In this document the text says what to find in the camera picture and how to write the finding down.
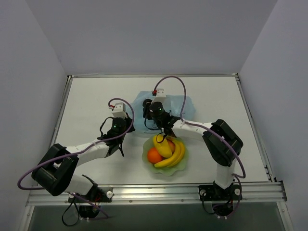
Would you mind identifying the dark purple fake fruit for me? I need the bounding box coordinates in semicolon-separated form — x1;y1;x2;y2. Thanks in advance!
142;99;152;108

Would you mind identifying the light blue plastic bag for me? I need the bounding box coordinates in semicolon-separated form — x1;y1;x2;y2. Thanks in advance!
131;90;196;134

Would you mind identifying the yellow fake fruit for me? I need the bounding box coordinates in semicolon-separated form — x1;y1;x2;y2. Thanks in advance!
153;134;173;158

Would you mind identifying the fake peach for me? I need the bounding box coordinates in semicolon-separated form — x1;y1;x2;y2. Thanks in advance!
167;140;175;153

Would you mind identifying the orange fake fruit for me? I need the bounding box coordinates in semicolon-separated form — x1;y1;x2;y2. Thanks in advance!
147;148;164;164

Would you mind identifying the yellow fake banana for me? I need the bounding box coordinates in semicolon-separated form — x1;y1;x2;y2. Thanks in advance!
154;138;185;168

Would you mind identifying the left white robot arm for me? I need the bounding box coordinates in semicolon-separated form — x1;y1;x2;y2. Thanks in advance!
31;117;135;202

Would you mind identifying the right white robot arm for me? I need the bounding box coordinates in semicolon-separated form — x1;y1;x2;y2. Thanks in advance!
142;99;246;199

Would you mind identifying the green scalloped bowl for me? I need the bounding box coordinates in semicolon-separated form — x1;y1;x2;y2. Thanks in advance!
141;138;189;176

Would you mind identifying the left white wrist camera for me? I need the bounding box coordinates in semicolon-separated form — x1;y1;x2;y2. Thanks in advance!
109;103;127;118

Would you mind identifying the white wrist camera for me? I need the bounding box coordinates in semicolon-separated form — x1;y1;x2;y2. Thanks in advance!
152;89;167;103
109;103;127;118

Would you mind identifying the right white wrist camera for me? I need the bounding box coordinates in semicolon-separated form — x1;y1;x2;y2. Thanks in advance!
152;89;167;103

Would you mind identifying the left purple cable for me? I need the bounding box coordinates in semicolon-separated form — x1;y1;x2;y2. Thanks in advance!
17;98;135;220

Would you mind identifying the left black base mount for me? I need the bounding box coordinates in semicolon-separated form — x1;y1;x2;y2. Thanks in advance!
65;175;114;203

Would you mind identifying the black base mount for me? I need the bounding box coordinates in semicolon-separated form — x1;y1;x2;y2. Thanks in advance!
198;182;243;201
65;175;114;203

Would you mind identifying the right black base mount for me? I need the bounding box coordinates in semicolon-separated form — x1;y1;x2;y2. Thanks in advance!
198;182;243;201

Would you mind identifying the aluminium front rail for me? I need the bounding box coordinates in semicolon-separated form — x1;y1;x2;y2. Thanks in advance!
26;182;287;206

